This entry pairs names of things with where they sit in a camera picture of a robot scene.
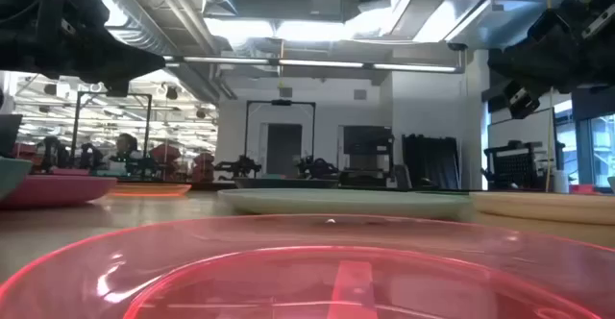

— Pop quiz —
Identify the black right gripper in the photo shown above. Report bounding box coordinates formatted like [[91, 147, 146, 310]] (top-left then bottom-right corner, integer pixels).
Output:
[[487, 0, 615, 120]]

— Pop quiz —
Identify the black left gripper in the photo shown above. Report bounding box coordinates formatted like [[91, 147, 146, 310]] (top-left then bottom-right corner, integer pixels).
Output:
[[0, 0, 166, 97]]

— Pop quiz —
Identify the orange transparent plastic plate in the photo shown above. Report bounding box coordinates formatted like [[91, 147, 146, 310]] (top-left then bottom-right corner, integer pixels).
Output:
[[109, 183, 192, 198]]

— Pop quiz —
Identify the pink plastic plate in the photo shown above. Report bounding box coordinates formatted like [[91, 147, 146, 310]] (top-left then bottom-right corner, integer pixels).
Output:
[[0, 173, 118, 210]]

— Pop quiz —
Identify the cream plastic plate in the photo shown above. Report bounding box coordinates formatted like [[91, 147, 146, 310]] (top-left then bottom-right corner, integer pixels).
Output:
[[469, 190, 615, 229]]

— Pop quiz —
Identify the teal plastic plate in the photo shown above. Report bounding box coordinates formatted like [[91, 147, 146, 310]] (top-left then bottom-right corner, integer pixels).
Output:
[[0, 157, 34, 201]]

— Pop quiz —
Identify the red transparent plastic plate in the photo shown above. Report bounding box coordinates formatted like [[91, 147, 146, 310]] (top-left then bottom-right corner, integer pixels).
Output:
[[0, 213, 615, 319]]

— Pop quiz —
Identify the person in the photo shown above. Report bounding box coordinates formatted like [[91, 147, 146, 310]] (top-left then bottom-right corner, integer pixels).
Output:
[[109, 133, 144, 176]]

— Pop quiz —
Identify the black equipment rack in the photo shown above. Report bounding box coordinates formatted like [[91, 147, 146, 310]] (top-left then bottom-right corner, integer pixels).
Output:
[[482, 139, 558, 191]]

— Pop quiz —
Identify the white bottle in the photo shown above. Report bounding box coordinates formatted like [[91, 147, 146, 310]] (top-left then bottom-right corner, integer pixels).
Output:
[[552, 168, 571, 194]]

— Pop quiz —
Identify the grey door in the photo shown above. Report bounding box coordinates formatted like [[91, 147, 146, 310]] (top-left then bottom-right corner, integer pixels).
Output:
[[266, 123, 303, 179]]

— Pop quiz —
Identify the ceiling strip light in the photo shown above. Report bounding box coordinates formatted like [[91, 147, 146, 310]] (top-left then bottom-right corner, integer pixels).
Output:
[[162, 55, 465, 74]]

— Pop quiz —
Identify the large green plastic plate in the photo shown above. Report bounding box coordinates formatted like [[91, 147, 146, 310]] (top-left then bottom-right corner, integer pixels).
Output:
[[216, 187, 475, 222]]

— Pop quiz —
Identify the silver ventilation duct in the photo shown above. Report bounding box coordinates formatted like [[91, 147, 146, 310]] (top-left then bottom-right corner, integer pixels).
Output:
[[66, 0, 215, 57]]

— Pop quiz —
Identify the black background rig frame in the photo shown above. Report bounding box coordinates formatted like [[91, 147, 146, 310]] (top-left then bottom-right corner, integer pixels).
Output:
[[243, 99, 317, 162], [70, 90, 154, 167]]

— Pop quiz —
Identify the black wall board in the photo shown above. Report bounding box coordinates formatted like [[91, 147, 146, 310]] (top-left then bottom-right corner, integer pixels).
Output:
[[342, 125, 394, 157]]

